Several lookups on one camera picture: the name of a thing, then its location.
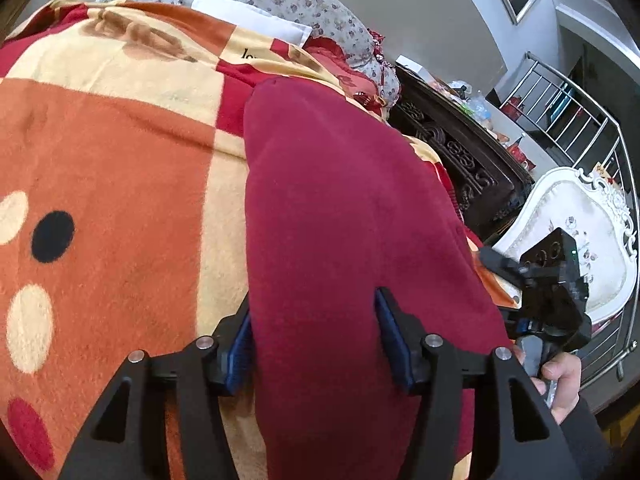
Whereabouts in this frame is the person's right forearm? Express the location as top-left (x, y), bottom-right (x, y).
top-left (554, 394), bottom-right (617, 480)

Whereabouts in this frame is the metal stair railing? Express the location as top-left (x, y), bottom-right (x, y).
top-left (517, 51), bottom-right (640, 398)

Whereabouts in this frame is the red ruffled cloth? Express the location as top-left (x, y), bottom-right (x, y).
top-left (304, 27), bottom-right (388, 113)

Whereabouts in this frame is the person's right hand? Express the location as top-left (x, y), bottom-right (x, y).
top-left (514, 345), bottom-right (584, 424)

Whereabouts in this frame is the dark carved wooden furniture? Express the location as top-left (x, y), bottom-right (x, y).
top-left (387, 64), bottom-right (537, 248)

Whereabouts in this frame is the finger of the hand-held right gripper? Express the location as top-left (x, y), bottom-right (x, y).
top-left (478, 247), bottom-right (532, 286)

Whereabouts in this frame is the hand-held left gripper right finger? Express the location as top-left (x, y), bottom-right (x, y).
top-left (374, 287), bottom-right (583, 480)

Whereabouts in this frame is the white ornate chair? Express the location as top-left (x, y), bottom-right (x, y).
top-left (492, 166), bottom-right (640, 333)

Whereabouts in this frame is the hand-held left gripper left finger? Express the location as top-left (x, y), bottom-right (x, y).
top-left (57, 296), bottom-right (256, 480)

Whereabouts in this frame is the maroon garment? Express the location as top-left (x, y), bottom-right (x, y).
top-left (242, 77), bottom-right (517, 480)

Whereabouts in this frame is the orange red printed blanket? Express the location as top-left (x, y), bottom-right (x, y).
top-left (0, 0), bottom-right (523, 480)

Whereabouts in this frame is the white pillow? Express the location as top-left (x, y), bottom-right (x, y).
top-left (190, 0), bottom-right (314, 54)

